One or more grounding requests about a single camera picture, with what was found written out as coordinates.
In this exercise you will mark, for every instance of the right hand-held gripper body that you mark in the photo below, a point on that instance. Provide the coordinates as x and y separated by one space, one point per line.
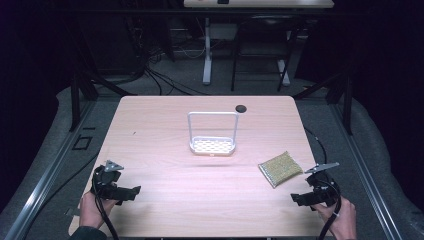
322 188

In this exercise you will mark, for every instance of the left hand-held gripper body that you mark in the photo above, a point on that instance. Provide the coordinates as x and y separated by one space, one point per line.
105 181

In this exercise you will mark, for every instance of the person's left hand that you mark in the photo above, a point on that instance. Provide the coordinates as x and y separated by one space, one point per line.
90 210

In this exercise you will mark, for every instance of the person's right hand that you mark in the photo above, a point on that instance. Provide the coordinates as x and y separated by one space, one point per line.
341 221

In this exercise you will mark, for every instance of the gold-green scouring sponge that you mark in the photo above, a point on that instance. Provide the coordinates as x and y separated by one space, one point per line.
280 169

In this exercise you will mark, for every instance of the black metal stand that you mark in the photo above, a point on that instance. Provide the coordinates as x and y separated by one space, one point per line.
75 100
347 100

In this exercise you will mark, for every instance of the white sponge holder rack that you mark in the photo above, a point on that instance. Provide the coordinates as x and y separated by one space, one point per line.
213 146

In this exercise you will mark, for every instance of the black round table grommet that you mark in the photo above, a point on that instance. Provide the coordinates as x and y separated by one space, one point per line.
240 108

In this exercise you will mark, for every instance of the black chair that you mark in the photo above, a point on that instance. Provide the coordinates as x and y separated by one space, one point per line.
263 23

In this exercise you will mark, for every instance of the white-legged background desk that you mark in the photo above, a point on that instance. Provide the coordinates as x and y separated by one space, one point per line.
260 3

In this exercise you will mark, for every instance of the small black device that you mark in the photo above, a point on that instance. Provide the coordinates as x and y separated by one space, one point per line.
223 1

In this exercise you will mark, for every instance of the aluminium floor rail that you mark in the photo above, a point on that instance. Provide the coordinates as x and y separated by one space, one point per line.
43 185
365 173

